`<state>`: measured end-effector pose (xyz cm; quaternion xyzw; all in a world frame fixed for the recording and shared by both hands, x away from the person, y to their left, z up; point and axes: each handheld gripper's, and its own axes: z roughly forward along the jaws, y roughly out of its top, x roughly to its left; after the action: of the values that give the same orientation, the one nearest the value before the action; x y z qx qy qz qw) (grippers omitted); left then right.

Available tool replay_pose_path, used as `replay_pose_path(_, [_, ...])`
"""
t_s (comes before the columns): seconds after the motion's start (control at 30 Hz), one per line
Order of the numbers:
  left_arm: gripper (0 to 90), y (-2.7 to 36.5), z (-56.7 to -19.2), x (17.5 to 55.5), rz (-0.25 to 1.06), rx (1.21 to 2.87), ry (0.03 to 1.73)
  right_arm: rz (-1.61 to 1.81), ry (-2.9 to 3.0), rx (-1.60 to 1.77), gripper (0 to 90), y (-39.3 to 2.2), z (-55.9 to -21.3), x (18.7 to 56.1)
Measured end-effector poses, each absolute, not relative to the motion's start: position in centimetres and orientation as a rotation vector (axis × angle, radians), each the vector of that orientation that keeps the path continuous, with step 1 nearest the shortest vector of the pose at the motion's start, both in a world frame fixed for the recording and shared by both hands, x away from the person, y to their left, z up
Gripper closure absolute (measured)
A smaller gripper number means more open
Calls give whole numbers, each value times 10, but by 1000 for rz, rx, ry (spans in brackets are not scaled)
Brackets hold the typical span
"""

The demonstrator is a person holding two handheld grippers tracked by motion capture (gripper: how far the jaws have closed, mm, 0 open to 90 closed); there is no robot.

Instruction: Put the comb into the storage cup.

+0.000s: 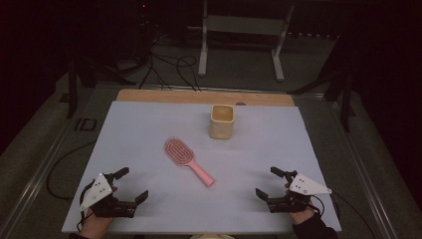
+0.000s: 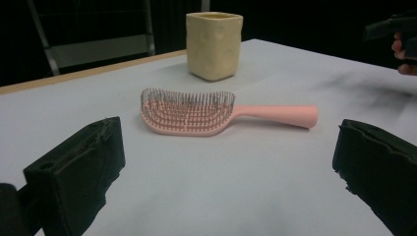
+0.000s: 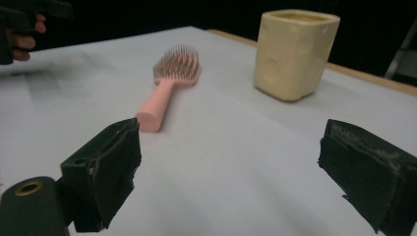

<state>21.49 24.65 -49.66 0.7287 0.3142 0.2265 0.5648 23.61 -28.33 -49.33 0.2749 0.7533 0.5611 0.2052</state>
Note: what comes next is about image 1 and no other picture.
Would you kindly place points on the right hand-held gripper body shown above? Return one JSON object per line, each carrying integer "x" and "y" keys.
{"x": 303, "y": 191}

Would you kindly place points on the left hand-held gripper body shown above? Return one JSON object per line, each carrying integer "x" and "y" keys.
{"x": 98, "y": 192}

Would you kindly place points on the pink hairbrush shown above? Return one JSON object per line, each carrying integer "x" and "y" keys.
{"x": 185, "y": 159}

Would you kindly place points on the cream yellow square cup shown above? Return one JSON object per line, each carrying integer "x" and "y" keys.
{"x": 221, "y": 122}

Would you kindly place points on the person's right hand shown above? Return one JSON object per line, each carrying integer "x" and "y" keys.
{"x": 301, "y": 216}

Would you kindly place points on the person's left hand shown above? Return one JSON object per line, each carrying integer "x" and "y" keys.
{"x": 94, "y": 227}

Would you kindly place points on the white table mat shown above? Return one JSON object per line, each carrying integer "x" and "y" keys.
{"x": 149, "y": 132}

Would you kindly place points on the black tripod stand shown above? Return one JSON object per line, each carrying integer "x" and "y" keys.
{"x": 73, "y": 86}
{"x": 343, "y": 89}

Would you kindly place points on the wooden table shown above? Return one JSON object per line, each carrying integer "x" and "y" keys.
{"x": 185, "y": 96}

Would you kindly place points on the white metal stand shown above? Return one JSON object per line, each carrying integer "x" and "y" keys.
{"x": 245, "y": 25}

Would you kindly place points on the aluminium floor rail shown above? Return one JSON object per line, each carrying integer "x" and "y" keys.
{"x": 36, "y": 172}
{"x": 361, "y": 156}

